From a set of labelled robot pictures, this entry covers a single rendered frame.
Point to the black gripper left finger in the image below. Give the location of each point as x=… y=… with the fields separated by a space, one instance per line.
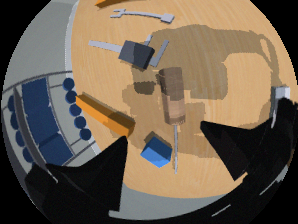
x=100 y=178

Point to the blue cube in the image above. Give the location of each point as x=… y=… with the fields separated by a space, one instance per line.
x=157 y=152

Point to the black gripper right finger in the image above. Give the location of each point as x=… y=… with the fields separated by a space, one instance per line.
x=235 y=146

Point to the orange flat bar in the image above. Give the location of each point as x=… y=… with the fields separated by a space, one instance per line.
x=114 y=121
x=105 y=3

